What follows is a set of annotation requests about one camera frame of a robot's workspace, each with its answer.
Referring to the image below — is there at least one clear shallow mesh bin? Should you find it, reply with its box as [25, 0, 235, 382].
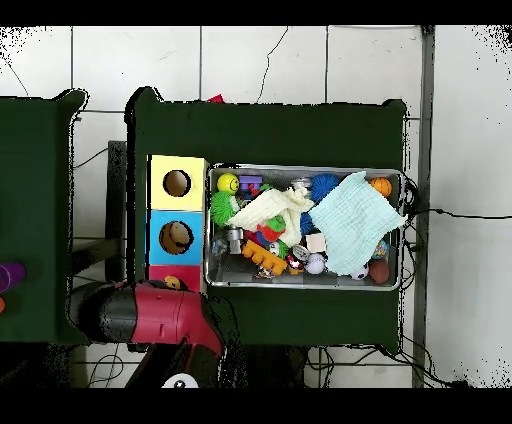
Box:
[203, 162, 407, 292]

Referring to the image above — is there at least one wooden box with three holes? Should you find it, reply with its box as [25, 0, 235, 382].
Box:
[144, 154, 209, 294]

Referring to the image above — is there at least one cream waffle cloth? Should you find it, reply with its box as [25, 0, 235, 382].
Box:
[227, 187, 315, 248]

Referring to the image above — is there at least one green fuzzy toy with eyes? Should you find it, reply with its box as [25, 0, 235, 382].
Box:
[210, 189, 240, 227]

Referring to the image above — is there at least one yellow smiley ball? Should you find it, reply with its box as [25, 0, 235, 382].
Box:
[217, 171, 241, 193]

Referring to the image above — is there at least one orange toy building block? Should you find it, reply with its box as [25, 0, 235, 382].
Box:
[241, 238, 291, 278]

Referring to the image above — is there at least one crushed black silver can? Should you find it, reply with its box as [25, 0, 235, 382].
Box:
[289, 243, 312, 267]

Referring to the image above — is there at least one blue spiky ball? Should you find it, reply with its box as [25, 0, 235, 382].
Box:
[309, 172, 339, 203]

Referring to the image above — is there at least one small white baseball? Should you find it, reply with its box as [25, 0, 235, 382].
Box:
[304, 253, 328, 276]

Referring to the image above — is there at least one dark green table cloth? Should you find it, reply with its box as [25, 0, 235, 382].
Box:
[125, 86, 409, 353]

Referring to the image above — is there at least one mint green waffle cloth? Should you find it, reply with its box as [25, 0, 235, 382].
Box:
[308, 171, 407, 277]

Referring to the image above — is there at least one small orange basketball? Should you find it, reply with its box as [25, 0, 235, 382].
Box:
[371, 176, 394, 198]

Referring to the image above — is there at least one small brown football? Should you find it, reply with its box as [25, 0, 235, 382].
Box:
[368, 259, 391, 286]

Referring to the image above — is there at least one black stand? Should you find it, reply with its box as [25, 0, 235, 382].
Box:
[106, 140, 128, 283]

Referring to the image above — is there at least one grey vertical pole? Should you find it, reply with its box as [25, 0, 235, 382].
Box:
[411, 25, 437, 389]

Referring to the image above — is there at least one dark green side table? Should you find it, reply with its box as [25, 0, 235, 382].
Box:
[0, 89, 89, 347]

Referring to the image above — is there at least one purple toy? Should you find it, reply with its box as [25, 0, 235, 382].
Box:
[0, 262, 27, 294]

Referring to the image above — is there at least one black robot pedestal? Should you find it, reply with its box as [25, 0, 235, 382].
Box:
[233, 345, 309, 389]

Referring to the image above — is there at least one black cable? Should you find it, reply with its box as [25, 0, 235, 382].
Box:
[415, 206, 512, 221]

